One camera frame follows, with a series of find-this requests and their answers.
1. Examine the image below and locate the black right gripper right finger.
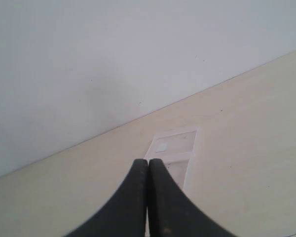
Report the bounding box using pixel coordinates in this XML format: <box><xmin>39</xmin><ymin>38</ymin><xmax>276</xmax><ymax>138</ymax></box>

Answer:
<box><xmin>148</xmin><ymin>158</ymin><xmax>228</xmax><ymax>237</ymax></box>

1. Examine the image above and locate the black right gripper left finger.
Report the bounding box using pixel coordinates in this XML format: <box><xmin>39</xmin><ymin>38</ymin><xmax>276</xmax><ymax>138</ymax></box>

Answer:
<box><xmin>67</xmin><ymin>159</ymin><xmax>148</xmax><ymax>237</ymax></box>

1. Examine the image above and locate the clear plastic storage case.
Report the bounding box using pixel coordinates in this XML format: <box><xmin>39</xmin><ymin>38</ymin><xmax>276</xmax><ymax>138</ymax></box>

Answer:
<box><xmin>144</xmin><ymin>125</ymin><xmax>199</xmax><ymax>195</ymax></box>

